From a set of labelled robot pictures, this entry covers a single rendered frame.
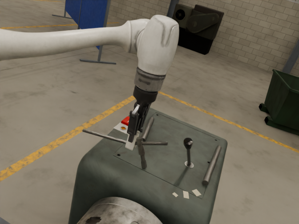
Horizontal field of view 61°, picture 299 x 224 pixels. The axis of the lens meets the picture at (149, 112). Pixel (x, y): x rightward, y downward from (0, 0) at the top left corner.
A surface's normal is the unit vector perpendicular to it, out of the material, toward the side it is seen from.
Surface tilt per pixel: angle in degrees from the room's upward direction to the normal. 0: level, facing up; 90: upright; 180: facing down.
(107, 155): 0
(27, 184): 0
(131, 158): 0
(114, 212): 19
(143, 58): 95
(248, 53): 90
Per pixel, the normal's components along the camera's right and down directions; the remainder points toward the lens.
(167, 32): 0.29, 0.29
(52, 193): 0.25, -0.86
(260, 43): -0.41, 0.33
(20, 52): 0.36, 0.65
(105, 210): -0.23, -0.93
